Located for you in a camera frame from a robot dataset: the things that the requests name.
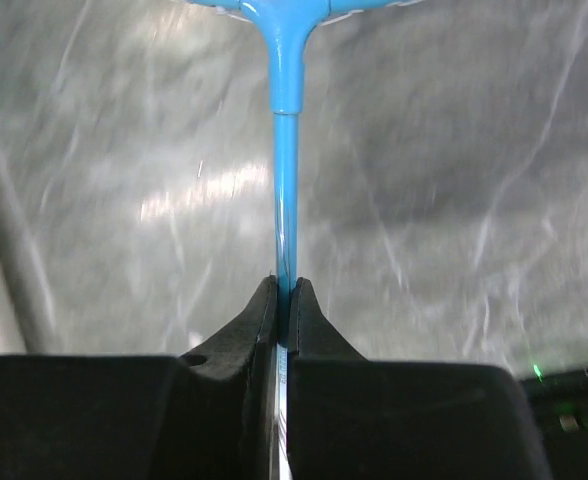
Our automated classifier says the badminton racket white grip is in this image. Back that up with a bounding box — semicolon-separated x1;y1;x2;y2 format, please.
197;0;408;479

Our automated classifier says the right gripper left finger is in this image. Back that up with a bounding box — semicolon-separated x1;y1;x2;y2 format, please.
0;277;277;479

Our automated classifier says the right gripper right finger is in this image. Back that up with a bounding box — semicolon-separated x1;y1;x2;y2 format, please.
287;279;552;479

